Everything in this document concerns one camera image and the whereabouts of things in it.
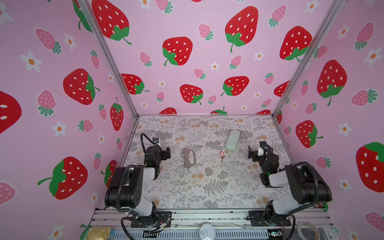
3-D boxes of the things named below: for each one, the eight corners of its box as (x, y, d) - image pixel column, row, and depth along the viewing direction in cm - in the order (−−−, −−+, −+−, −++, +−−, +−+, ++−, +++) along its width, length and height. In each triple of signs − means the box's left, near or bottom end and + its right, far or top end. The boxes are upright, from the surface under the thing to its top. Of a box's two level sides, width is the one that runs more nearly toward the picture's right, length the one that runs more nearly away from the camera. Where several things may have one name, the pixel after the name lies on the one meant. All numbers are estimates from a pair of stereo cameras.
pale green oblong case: (223, 149, 103) (224, 146, 100) (229, 131, 114) (230, 128, 111) (235, 153, 101) (236, 150, 98) (240, 134, 112) (241, 131, 109)
